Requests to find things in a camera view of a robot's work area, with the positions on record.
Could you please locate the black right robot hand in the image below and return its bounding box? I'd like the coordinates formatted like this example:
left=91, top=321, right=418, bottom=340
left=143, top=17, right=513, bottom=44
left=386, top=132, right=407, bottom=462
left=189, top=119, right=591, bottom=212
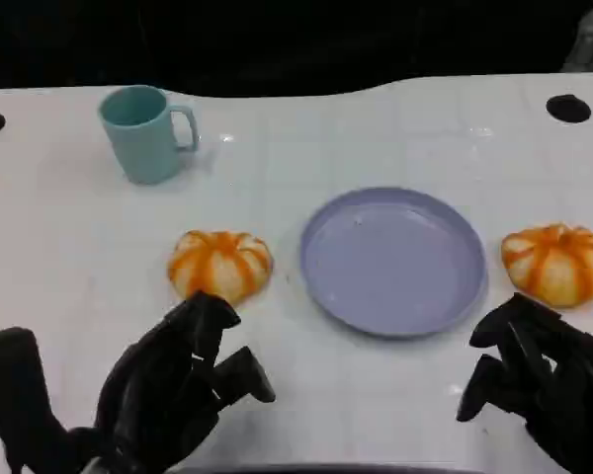
left=457, top=292, right=593, bottom=474

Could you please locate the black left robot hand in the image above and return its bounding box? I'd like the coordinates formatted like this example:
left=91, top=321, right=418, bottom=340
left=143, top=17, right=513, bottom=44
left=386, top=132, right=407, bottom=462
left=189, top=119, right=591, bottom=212
left=93, top=290, right=277, bottom=474

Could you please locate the orange white toy bread roll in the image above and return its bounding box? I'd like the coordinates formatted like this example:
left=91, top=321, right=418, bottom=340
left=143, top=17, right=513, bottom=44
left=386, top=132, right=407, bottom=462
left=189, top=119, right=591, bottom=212
left=500, top=222, right=593, bottom=310
left=166, top=229, right=276, bottom=306

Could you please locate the lilac plate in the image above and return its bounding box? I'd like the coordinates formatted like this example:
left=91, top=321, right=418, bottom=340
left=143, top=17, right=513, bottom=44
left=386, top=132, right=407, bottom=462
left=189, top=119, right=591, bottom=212
left=298, top=186, right=489, bottom=341

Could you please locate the pale green mug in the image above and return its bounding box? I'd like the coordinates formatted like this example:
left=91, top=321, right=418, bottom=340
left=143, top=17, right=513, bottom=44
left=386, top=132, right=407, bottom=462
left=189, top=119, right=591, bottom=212
left=97, top=84, right=201, bottom=186

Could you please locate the grey metal frame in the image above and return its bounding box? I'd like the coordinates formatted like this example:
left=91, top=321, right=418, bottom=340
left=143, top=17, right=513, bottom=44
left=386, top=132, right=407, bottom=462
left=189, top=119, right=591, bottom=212
left=560, top=0, right=593, bottom=74

